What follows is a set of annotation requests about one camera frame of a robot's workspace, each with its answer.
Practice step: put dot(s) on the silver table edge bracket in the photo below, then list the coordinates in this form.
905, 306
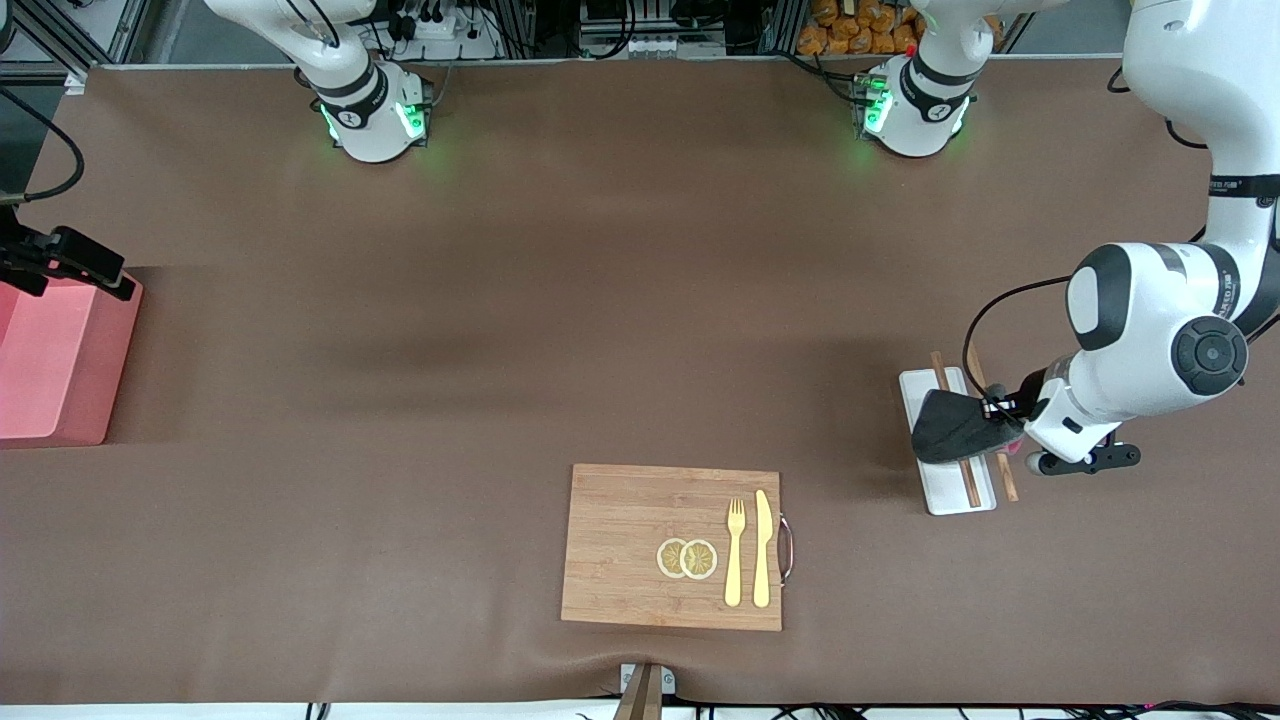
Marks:
629, 678

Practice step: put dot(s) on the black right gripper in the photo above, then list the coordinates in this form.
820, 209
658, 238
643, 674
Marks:
68, 254

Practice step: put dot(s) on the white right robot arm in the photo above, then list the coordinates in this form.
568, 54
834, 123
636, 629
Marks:
370, 110

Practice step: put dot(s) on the white terminal block row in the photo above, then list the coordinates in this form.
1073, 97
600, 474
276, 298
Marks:
650, 47

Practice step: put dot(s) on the wooden stick under bracket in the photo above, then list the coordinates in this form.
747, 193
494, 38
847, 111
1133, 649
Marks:
640, 700

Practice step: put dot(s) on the lemon slice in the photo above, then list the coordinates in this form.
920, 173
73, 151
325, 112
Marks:
700, 559
667, 558

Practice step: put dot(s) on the yellow plastic fork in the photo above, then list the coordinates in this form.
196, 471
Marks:
734, 570

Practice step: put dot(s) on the white power strip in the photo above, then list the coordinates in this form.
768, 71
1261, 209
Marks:
440, 30

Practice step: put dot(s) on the brown table cover mat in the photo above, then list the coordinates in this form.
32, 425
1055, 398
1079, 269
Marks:
600, 300

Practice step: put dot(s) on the white rectangular tray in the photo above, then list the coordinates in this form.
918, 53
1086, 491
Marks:
945, 490

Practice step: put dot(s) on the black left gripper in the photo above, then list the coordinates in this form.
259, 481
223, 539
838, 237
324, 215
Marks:
962, 424

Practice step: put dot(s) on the brown wooden chopstick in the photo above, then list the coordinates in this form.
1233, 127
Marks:
1008, 483
971, 488

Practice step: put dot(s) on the orange snack bags pile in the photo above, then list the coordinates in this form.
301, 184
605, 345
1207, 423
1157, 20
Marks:
840, 25

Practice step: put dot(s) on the yellow plastic knife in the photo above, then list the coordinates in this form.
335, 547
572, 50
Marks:
762, 550

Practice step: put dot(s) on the aluminium frame profile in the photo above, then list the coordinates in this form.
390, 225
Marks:
70, 45

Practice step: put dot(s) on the pink plastic bin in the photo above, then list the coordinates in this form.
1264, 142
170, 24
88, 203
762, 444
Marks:
50, 370

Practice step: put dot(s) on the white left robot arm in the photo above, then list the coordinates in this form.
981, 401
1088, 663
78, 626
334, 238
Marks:
1180, 60

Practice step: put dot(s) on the dark grey wiping cloth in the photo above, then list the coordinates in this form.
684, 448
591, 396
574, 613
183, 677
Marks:
950, 425

